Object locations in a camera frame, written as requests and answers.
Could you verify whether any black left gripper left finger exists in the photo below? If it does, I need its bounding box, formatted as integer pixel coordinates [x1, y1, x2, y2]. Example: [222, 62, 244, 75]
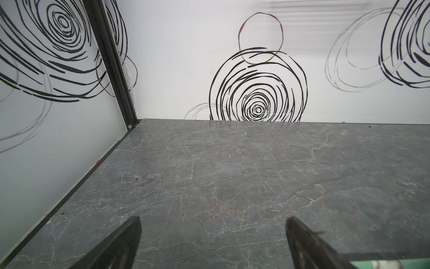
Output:
[71, 216, 142, 269]

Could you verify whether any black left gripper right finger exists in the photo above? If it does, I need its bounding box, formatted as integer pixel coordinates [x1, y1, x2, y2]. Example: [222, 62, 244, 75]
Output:
[285, 216, 354, 269]

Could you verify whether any mint green floral tray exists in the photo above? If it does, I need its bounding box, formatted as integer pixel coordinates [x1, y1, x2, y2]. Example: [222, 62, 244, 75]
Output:
[350, 258, 430, 269]

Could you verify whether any black corner frame post left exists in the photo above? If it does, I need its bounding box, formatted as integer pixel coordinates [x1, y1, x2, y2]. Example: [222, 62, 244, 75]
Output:
[84, 0, 138, 129]

